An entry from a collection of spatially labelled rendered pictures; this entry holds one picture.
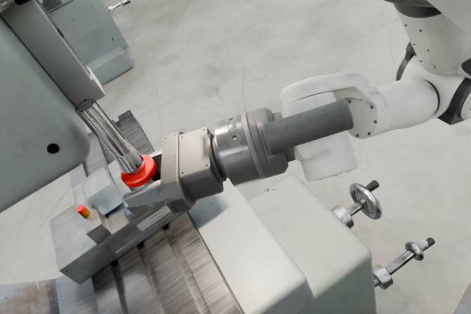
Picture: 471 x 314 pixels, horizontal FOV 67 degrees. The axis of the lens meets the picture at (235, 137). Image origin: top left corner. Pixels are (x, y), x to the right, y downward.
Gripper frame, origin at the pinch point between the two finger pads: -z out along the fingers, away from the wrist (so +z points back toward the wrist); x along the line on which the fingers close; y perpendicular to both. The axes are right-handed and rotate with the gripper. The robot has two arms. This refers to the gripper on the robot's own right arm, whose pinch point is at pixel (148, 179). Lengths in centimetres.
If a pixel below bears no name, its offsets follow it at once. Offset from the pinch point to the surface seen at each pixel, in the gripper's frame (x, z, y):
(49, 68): -5.6, -4.5, -16.6
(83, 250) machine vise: -6.9, -25.0, 20.4
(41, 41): -6.0, -3.4, -19.6
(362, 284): -3, 26, 59
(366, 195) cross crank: -22, 35, 53
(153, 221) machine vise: -12.1, -12.5, 24.5
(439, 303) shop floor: -15, 55, 124
